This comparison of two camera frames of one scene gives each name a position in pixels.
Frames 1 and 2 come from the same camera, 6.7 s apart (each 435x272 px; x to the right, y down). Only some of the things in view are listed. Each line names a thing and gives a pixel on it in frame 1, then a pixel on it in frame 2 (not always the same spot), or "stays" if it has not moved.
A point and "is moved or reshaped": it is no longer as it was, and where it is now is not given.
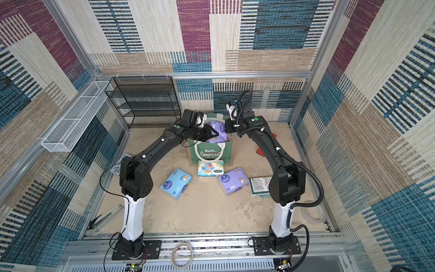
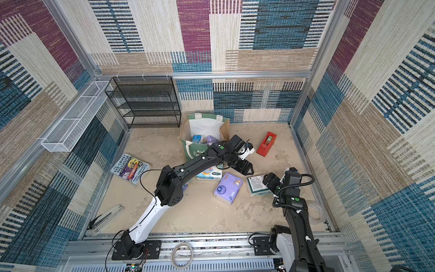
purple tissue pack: x=221 y=128 is moved or reshaped
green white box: x=259 y=186 stays
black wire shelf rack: x=144 y=101 stays
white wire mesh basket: x=68 y=130 stays
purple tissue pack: x=234 y=181 is moved or reshaped
